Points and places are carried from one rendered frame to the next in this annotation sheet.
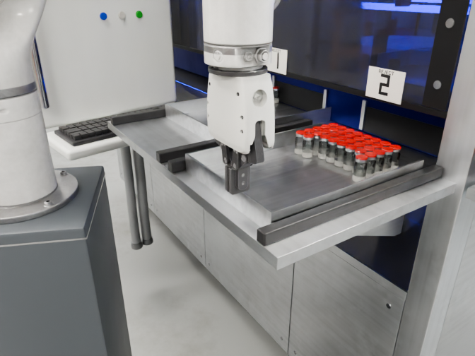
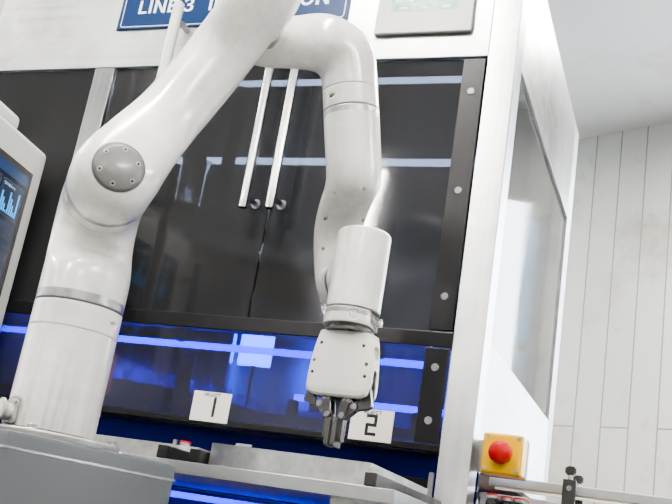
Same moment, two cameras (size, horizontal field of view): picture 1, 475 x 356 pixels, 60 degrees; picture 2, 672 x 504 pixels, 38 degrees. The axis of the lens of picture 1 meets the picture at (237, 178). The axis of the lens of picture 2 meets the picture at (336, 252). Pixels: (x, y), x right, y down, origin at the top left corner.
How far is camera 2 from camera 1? 113 cm
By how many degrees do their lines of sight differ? 54
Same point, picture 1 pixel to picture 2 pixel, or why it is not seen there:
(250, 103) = (373, 354)
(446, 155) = (443, 487)
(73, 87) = not seen: outside the picture
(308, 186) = not seen: hidden behind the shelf
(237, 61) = (367, 320)
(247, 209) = (332, 472)
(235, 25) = (370, 294)
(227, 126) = (345, 374)
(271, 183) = not seen: hidden behind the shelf
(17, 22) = (121, 252)
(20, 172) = (97, 398)
